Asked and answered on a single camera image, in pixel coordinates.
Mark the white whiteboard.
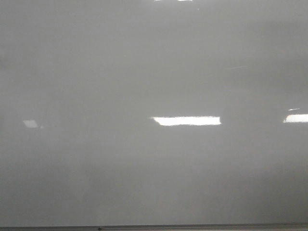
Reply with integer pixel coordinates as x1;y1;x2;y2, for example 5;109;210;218
0;0;308;226

